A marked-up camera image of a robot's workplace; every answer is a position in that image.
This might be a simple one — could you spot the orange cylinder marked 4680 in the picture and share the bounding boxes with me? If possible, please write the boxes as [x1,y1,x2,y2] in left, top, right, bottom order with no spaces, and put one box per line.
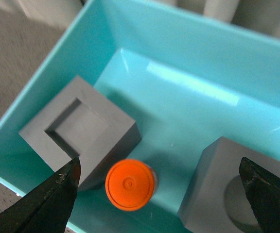
[105,159,159,212]

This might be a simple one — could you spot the gray cube with square recess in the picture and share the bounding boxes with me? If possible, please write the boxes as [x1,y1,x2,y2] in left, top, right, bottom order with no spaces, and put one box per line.
[19,77,141,191]

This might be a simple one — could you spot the gray cube with round recess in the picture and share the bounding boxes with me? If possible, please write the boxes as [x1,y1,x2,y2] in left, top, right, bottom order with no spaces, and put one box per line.
[178,137,280,233]

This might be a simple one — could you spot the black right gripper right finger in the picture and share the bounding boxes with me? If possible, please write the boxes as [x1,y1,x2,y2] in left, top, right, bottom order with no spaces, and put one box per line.
[239,157,280,233]

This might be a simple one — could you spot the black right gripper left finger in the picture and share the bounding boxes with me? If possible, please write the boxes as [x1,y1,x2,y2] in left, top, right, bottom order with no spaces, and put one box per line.
[0,158,81,233]

